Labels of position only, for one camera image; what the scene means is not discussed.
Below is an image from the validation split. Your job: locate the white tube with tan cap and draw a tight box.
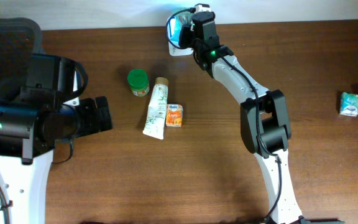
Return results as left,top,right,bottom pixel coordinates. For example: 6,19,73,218
143,77,168,140

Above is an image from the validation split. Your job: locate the dark grey plastic basket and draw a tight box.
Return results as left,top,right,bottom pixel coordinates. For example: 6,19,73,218
0,17,44,101

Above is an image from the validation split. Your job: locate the white barcode scanner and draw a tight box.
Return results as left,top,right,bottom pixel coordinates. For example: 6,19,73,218
166,12,193,57

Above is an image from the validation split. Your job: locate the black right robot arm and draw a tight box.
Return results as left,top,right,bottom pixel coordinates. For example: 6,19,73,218
178,4,305,223

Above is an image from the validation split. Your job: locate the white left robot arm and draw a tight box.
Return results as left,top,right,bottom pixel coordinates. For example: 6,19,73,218
0,54,113,223

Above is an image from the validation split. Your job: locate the green lidded jar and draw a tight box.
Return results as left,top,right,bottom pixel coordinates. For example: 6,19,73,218
127,69,150,96

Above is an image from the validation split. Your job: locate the teal tissue packet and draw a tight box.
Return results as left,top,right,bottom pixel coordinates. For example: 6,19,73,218
339,92,358,117

